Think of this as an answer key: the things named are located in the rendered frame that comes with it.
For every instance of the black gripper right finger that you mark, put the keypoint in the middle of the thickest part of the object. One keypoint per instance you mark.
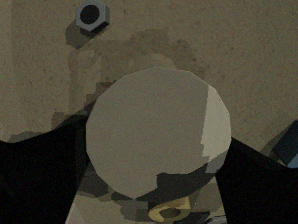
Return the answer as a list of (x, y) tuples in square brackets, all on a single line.
[(255, 189)]

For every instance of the small blue block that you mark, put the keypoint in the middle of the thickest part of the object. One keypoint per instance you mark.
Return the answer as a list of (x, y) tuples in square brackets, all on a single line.
[(287, 148)]

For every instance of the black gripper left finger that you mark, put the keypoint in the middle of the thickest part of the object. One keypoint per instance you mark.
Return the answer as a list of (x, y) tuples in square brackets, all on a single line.
[(42, 174)]

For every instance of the grey hex nut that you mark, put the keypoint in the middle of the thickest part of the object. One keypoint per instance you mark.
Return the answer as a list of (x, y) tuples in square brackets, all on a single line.
[(92, 16)]

